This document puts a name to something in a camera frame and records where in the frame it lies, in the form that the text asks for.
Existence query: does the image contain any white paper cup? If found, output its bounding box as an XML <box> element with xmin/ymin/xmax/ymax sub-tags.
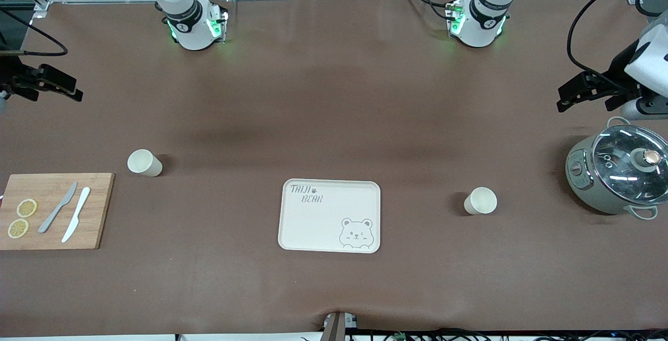
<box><xmin>464</xmin><ymin>187</ymin><xmax>498</xmax><ymax>215</ymax></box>
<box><xmin>127</xmin><ymin>149</ymin><xmax>163</xmax><ymax>178</ymax></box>

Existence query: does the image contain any grey plastic knife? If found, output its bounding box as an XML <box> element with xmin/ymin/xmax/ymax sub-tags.
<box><xmin>38</xmin><ymin>182</ymin><xmax>78</xmax><ymax>234</ymax></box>

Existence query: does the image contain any white plastic knife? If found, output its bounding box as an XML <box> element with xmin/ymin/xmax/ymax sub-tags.
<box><xmin>61</xmin><ymin>187</ymin><xmax>91</xmax><ymax>243</ymax></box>

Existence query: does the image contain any bamboo cutting board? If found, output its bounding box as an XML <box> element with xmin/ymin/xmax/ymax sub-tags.
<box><xmin>0</xmin><ymin>173</ymin><xmax>115</xmax><ymax>251</ymax></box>

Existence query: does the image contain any brown table cover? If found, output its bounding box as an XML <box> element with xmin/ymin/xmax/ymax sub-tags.
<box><xmin>0</xmin><ymin>0</ymin><xmax>668</xmax><ymax>337</ymax></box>

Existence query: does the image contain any cream bear print tray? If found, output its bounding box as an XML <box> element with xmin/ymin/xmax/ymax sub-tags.
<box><xmin>278</xmin><ymin>179</ymin><xmax>381</xmax><ymax>254</ymax></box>

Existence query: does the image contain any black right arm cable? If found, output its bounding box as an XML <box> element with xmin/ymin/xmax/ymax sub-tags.
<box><xmin>0</xmin><ymin>8</ymin><xmax>69</xmax><ymax>57</ymax></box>

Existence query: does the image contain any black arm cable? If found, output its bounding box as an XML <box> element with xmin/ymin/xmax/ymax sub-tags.
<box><xmin>567</xmin><ymin>0</ymin><xmax>668</xmax><ymax>78</ymax></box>
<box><xmin>0</xmin><ymin>8</ymin><xmax>69</xmax><ymax>57</ymax></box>

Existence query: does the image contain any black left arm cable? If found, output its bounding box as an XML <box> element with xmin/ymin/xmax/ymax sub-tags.
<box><xmin>567</xmin><ymin>0</ymin><xmax>668</xmax><ymax>78</ymax></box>

